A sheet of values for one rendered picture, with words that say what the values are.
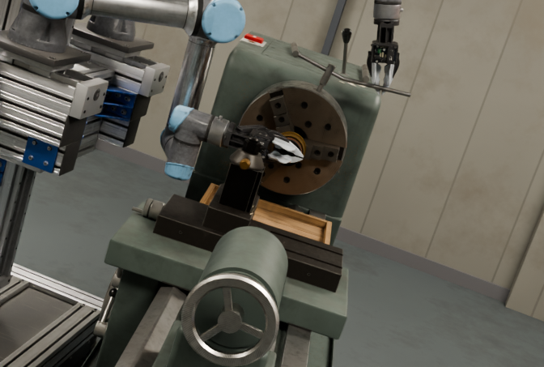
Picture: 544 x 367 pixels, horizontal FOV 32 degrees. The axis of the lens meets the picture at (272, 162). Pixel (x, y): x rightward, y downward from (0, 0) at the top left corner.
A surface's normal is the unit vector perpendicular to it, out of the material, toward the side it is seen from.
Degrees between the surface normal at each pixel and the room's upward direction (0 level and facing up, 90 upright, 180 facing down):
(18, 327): 0
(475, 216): 90
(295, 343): 0
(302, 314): 90
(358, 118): 90
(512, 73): 90
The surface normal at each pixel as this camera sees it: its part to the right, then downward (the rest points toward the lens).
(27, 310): 0.29, -0.92
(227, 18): 0.37, 0.33
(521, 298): -0.22, 0.19
